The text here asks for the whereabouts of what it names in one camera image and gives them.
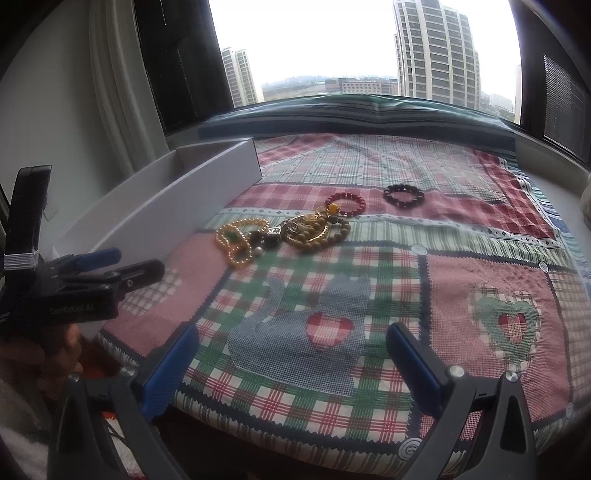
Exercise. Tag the tall grey building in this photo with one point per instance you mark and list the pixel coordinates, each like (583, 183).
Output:
(438, 50)

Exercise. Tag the patchwork checked blanket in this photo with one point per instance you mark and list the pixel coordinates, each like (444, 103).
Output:
(369, 286)

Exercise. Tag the white wall socket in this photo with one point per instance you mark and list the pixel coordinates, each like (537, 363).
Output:
(51, 212)

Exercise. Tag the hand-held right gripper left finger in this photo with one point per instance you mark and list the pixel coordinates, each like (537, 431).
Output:
(171, 369)

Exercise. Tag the low wide building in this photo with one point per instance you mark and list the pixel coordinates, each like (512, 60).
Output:
(364, 85)

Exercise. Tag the gold round pendant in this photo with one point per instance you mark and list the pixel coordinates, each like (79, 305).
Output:
(302, 222)

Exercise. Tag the slim pale tower building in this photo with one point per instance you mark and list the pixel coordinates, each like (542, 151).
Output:
(240, 76)

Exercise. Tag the white curtain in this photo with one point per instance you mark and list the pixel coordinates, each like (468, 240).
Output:
(124, 83)

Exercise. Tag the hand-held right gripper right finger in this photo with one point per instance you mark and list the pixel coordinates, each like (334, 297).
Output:
(415, 364)

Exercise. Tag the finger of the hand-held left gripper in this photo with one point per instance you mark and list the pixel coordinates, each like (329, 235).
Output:
(99, 258)
(138, 274)

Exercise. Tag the white cardboard box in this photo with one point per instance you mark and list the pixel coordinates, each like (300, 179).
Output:
(161, 203)

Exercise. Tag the person's left hand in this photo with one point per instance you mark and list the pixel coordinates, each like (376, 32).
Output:
(62, 355)

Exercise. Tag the person's left forearm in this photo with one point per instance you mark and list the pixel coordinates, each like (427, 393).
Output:
(21, 424)

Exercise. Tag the dark stone bead charm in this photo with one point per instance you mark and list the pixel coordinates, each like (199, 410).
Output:
(268, 240)

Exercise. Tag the dark window frame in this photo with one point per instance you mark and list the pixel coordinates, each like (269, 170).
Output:
(554, 69)
(180, 60)

